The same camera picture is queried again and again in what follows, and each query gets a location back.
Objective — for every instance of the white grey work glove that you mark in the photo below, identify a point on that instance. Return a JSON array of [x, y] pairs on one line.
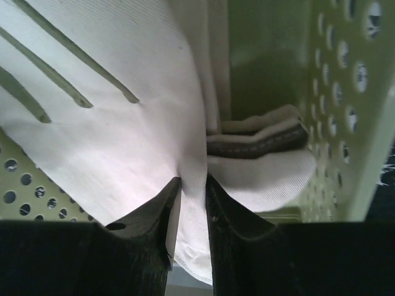
[[125, 94], [263, 162]]

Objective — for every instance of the pale green plastic storage basket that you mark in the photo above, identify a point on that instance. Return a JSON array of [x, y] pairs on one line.
[[333, 60]]

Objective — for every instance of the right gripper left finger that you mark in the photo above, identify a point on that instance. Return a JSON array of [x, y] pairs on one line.
[[74, 258]]

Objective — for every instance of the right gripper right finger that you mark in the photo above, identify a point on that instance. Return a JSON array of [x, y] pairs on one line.
[[251, 256]]

